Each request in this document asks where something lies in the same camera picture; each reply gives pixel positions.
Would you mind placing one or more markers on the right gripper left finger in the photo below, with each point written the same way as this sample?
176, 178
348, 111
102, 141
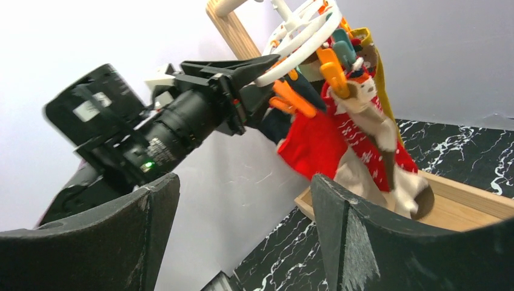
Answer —
115, 246

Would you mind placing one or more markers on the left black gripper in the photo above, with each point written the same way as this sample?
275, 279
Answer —
222, 95

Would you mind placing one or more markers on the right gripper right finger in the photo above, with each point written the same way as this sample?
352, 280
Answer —
367, 247

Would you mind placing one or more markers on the brown striped sock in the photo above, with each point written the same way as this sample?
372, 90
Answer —
354, 175

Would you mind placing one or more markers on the white sock hanger with clips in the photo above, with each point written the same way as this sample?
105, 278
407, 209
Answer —
300, 34

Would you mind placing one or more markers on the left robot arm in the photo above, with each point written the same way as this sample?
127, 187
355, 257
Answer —
124, 143

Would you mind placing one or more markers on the long red hanging sock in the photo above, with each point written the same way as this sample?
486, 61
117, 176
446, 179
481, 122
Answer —
313, 146

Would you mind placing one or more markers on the wooden clothes rack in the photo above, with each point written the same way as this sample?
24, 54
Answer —
441, 202

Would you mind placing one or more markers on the red santa hanging sock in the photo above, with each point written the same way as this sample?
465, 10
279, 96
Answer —
371, 135

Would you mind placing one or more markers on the yellow hanging sock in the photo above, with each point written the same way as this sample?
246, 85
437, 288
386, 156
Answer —
365, 49

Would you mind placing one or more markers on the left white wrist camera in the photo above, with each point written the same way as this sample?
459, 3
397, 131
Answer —
162, 86

